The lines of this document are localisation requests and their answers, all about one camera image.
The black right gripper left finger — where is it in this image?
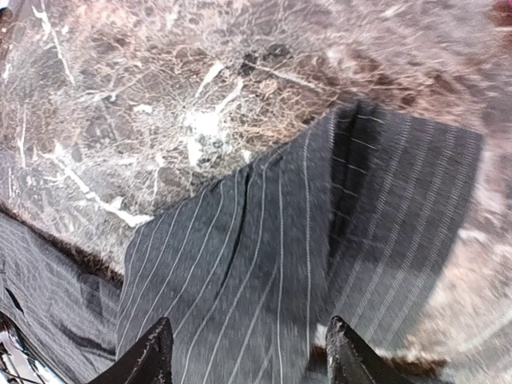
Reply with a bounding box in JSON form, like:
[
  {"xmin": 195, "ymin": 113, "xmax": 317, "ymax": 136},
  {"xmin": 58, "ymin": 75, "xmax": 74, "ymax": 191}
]
[{"xmin": 90, "ymin": 317, "xmax": 174, "ymax": 384}]

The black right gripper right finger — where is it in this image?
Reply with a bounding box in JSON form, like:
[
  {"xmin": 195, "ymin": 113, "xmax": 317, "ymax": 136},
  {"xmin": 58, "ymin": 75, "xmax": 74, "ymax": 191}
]
[{"xmin": 326, "ymin": 315, "xmax": 412, "ymax": 384}]

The black striped garment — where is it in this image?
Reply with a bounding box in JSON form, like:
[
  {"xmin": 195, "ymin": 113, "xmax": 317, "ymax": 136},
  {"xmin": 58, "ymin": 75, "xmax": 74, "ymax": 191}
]
[{"xmin": 1, "ymin": 102, "xmax": 483, "ymax": 383}]

